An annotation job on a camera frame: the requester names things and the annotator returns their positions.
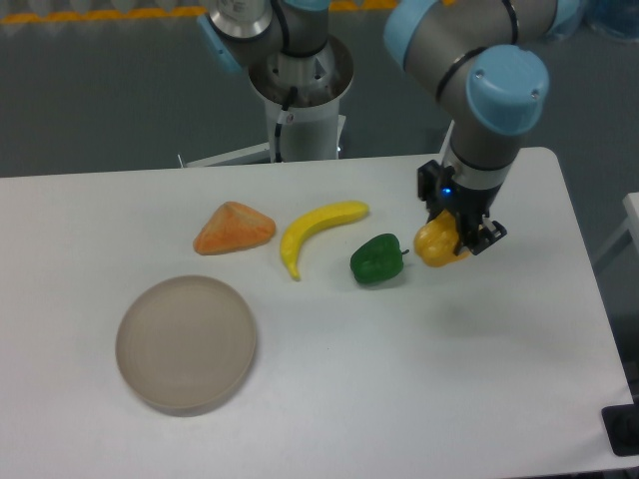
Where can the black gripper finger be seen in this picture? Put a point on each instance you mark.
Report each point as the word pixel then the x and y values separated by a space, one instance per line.
pixel 434 182
pixel 477 233

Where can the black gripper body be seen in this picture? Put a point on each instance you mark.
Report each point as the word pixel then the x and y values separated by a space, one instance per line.
pixel 464 201

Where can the yellow toy pepper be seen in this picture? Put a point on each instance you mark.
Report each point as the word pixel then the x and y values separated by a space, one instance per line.
pixel 436 241

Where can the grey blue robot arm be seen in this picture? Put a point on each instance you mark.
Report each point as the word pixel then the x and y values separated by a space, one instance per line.
pixel 468 55

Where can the green toy pepper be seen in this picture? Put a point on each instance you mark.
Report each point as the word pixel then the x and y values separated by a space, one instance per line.
pixel 377 260

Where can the beige round plate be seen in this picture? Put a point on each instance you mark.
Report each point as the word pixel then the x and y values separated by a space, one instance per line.
pixel 186 345

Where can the yellow toy banana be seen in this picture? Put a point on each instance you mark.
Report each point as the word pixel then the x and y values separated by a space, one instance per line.
pixel 313 222

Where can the white furniture edge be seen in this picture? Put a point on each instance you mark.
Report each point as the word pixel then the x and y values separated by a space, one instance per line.
pixel 624 235

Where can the orange toy bread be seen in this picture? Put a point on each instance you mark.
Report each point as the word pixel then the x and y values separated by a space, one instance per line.
pixel 233 227

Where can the black device at table edge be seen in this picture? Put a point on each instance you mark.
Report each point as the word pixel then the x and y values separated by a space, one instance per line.
pixel 621 425

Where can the white metal frame bracket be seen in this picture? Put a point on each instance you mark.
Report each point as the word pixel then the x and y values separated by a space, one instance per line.
pixel 445 140

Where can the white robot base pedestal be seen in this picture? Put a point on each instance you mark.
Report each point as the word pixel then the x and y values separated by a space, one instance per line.
pixel 301 98

